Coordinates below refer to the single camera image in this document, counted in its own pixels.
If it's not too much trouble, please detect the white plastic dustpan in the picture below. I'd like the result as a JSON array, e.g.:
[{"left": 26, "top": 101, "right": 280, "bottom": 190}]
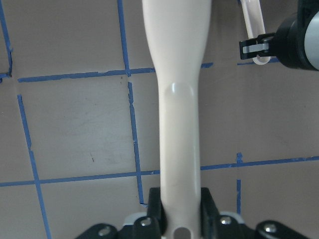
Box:
[{"left": 240, "top": 0, "right": 272, "bottom": 65}]

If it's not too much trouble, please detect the white brush with black bristles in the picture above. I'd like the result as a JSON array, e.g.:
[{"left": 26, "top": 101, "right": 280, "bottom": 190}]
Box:
[{"left": 142, "top": 0, "right": 211, "bottom": 239}]

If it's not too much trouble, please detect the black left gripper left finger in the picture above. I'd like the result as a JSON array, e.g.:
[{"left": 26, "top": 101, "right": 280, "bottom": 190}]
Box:
[{"left": 147, "top": 187, "right": 166, "bottom": 236}]

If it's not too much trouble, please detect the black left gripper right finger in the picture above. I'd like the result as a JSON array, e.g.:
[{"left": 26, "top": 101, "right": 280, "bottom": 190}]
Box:
[{"left": 200, "top": 187, "right": 220, "bottom": 237}]

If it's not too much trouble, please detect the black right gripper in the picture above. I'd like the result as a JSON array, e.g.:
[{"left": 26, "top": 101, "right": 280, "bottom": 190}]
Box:
[{"left": 239, "top": 0, "right": 319, "bottom": 71}]

